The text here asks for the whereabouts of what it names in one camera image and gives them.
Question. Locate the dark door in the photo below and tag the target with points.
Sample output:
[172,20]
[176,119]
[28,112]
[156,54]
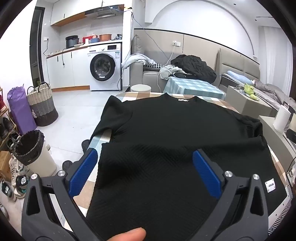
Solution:
[37,46]

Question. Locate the white green sneaker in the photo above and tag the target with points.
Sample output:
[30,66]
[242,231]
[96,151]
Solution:
[20,185]
[8,191]

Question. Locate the black slipper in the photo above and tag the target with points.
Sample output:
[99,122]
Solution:
[86,146]
[67,166]

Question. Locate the grey duvet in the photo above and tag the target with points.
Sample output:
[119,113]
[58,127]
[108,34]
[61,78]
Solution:
[272,90]

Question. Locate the black quilted jacket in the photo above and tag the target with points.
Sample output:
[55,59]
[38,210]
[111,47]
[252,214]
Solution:
[194,66]

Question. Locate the white round stool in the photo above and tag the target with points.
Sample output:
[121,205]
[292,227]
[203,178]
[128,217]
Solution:
[140,88]

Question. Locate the white grey blanket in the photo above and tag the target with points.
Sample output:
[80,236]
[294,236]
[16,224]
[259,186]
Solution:
[134,59]

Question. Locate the red box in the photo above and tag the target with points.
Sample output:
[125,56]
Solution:
[87,39]

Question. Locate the woven laundry basket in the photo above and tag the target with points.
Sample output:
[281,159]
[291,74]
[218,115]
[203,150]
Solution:
[42,104]

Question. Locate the grey sofa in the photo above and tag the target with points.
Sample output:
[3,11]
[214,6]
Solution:
[136,74]

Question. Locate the white wall socket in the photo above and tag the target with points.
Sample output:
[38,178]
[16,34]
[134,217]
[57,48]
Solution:
[177,43]

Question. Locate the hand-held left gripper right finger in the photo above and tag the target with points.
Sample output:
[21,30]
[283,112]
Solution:
[207,175]

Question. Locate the white washing machine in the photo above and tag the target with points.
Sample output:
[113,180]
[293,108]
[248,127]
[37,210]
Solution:
[104,67]

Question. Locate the green toy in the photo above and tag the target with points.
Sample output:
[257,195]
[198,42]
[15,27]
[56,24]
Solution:
[249,89]

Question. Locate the shoe rack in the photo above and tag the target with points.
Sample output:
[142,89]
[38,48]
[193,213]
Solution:
[4,129]

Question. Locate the purple bag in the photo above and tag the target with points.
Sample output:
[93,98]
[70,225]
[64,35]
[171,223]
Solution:
[19,109]

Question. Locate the houndstooth cushion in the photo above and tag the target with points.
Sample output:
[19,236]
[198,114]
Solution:
[155,66]

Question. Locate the white wall cabinet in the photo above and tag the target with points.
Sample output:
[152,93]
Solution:
[62,14]

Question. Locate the white kitchen base cabinet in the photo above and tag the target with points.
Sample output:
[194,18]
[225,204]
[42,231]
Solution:
[62,69]

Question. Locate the white trash bin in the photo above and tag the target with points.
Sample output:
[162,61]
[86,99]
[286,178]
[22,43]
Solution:
[39,160]

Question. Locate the grey cushion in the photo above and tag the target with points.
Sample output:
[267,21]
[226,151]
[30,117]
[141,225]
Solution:
[137,45]

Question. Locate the range hood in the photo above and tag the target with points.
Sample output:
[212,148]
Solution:
[104,12]

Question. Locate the person's left hand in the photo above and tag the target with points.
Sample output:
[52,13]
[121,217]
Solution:
[127,234]

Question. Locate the light grey clothes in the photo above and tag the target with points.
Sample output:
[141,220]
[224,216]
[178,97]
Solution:
[168,71]

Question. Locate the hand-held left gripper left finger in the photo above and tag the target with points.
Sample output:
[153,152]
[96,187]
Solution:
[84,172]

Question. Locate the brown pot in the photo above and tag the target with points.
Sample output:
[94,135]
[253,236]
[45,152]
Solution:
[105,37]

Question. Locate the black knit sweater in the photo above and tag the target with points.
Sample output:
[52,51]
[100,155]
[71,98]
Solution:
[161,139]

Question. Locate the beige curved desk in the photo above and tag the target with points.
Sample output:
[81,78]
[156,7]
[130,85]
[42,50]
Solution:
[272,139]

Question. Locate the beige side cabinet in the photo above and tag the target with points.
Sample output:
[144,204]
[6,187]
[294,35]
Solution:
[242,104]

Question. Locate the cardboard box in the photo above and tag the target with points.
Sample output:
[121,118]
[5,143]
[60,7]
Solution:
[4,162]

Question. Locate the brown white checkered tablecloth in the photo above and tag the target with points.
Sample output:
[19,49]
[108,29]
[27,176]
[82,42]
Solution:
[141,95]

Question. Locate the blue checkered tablecloth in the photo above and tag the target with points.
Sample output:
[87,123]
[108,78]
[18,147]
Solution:
[194,87]

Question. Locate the white paper towel roll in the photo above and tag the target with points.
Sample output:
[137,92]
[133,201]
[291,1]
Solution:
[281,118]

